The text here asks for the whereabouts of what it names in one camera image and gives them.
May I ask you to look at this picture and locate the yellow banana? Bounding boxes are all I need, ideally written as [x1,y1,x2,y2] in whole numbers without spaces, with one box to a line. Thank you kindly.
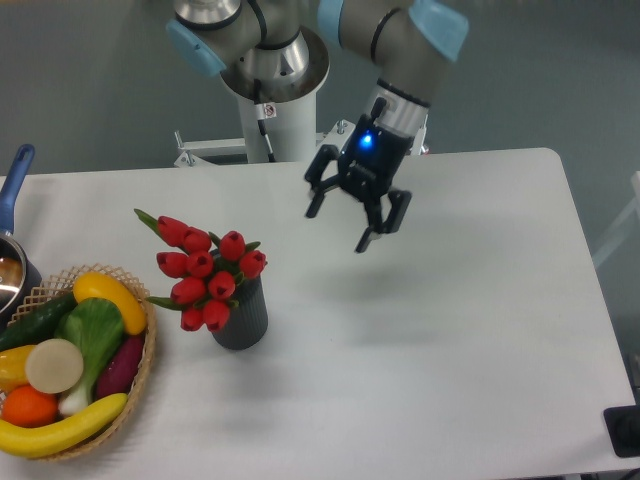
[1,393,128,459]

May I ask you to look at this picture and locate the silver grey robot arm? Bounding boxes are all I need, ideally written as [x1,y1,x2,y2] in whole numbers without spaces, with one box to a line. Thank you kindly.
[166,1,469,252]

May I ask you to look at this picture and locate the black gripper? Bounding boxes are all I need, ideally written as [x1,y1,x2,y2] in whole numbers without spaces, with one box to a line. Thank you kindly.
[303,113,413,254]

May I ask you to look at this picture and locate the orange fruit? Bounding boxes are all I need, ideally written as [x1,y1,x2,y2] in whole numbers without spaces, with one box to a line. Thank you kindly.
[1,385,58,428]

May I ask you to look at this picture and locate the white metal base frame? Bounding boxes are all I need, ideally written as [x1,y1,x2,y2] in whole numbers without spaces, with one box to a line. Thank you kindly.
[173,118,431,169]

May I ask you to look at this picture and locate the black device at edge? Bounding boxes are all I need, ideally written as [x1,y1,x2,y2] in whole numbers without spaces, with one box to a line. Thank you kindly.
[603,405,639,458]

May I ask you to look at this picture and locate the woven wicker basket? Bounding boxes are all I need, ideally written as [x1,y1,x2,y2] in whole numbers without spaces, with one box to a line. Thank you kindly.
[9,264,157,461]

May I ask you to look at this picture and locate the purple sweet potato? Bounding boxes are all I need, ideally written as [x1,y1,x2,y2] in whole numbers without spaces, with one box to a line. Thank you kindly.
[95,335,144,399]

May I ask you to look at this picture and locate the beige round slice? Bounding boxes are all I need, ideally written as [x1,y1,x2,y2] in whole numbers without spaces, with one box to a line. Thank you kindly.
[25,338,84,394]

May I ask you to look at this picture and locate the dark green cucumber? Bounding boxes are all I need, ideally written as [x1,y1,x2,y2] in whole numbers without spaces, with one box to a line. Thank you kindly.
[1,292,77,351]

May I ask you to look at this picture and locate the dark grey ribbed vase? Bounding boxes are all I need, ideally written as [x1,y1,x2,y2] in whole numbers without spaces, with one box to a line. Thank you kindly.
[207,276,268,351]

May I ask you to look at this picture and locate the green bok choy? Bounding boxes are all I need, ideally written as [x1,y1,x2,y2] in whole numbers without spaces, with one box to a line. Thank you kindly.
[54,298,124,417]

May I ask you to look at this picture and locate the red tulip bouquet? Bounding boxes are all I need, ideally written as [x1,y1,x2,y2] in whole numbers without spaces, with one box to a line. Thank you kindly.
[134,209,268,333]

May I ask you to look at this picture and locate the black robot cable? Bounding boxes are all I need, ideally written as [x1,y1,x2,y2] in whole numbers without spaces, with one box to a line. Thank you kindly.
[252,78,277,163]

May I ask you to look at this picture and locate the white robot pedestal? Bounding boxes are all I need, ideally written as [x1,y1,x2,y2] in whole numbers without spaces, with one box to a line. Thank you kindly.
[236,93,317,163]

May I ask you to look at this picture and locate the yellow bell pepper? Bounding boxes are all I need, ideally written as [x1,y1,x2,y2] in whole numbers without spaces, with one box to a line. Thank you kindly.
[0,345,35,393]

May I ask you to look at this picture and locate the blue handled saucepan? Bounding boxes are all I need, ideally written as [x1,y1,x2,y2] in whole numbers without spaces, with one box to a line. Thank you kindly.
[1,144,41,330]

